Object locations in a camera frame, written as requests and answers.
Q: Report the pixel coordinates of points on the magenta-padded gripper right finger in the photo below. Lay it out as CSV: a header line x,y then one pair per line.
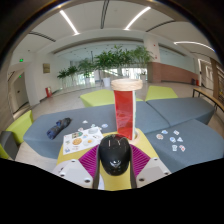
x,y
151,170

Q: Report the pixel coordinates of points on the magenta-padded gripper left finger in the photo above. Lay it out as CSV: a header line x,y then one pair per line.
x,y
75,171

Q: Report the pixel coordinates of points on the black computer mouse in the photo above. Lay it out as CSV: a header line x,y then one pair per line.
x,y
114,155

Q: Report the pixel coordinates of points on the white sticker sheet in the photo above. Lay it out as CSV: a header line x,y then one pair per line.
x,y
81,140

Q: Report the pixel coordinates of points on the group of small stickers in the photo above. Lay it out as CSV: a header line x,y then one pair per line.
x,y
172,139

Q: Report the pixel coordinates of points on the dark blue folded umbrella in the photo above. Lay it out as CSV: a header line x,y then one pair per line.
x,y
58,128

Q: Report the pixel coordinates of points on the grey sofa block with stickers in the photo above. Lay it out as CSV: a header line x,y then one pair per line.
x,y
200,143

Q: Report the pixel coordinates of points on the long grey sofa block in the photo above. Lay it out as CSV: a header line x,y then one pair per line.
x,y
90,115

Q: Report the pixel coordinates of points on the red cylinder with wooden ends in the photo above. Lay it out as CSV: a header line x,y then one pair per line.
x,y
124,113

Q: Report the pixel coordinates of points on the lime green sofa block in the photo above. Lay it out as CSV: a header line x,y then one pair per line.
x,y
20,126

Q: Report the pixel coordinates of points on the dark grey ottoman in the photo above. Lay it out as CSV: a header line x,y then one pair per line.
x,y
7,145

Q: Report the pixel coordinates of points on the lime green ottoman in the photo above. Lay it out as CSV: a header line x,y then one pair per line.
x,y
161,93
96,98

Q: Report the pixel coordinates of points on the red fire extinguisher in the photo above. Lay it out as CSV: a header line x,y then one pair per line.
x,y
48,92

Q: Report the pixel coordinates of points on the row of green potted plants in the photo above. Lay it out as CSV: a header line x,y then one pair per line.
x,y
110,60

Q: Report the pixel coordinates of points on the green exit sign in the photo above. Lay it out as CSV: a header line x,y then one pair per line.
x,y
21,60

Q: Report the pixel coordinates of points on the ceiling light strips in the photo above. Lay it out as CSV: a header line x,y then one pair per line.
x,y
68,21

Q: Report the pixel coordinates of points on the brown wall plaque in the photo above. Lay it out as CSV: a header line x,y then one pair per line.
x,y
46,68

